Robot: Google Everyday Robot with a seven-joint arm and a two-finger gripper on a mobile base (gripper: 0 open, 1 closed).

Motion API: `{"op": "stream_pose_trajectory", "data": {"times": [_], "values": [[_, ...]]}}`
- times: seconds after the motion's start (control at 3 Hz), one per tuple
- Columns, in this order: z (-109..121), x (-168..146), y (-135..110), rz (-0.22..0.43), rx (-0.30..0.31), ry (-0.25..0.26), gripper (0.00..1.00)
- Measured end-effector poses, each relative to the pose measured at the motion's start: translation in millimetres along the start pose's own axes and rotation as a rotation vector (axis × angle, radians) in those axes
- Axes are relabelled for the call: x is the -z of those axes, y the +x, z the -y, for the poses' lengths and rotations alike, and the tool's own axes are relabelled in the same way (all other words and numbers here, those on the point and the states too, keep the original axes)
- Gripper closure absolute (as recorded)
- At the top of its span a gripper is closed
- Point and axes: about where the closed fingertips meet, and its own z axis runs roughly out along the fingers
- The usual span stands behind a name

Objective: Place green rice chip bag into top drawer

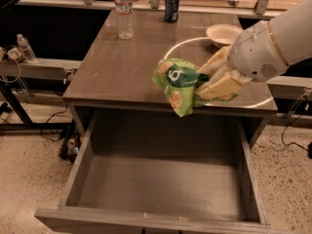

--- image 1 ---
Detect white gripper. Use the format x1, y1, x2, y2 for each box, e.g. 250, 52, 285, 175
195, 20, 289, 100

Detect green rice chip bag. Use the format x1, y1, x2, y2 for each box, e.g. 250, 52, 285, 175
152, 58, 241, 117

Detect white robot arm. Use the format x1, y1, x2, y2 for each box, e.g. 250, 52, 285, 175
195, 0, 312, 100

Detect open grey top drawer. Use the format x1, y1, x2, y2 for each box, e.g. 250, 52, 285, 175
35, 109, 270, 234

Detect white paper bowl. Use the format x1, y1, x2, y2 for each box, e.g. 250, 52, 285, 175
206, 24, 243, 49

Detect dark blue soda can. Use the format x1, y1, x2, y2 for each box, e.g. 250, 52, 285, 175
165, 0, 179, 22

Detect clear plastic water bottle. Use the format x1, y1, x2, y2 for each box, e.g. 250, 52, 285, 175
114, 0, 134, 39

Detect small water bottle on bench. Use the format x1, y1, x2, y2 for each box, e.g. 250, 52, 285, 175
17, 34, 37, 63

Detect grey side bench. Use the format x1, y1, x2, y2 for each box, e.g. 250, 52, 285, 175
0, 58, 81, 131

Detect black cable on floor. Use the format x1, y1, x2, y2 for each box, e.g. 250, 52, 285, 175
281, 100, 312, 159

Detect white device with cables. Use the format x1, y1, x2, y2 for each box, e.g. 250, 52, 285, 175
0, 47, 24, 82

